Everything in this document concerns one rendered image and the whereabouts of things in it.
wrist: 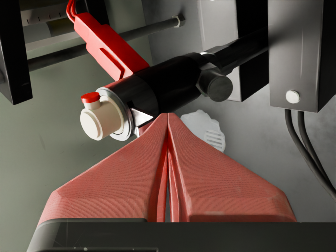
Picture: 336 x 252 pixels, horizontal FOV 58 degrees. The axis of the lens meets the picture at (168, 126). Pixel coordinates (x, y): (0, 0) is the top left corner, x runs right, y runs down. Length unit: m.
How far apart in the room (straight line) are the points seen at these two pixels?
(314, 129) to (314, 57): 0.21
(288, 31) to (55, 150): 0.35
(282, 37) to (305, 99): 0.05
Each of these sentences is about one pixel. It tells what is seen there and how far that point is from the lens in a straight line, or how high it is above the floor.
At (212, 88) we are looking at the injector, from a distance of 0.16.
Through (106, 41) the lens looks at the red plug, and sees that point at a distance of 0.18.
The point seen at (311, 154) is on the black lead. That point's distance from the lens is 0.25.
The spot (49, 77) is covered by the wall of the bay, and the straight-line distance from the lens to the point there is 0.44.
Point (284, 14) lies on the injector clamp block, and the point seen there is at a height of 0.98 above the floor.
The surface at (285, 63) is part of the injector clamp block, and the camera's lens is 0.24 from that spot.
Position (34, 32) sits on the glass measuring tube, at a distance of 0.40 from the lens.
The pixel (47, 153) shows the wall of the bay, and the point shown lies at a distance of 0.46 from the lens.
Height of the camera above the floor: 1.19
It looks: 39 degrees down
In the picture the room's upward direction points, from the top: 122 degrees counter-clockwise
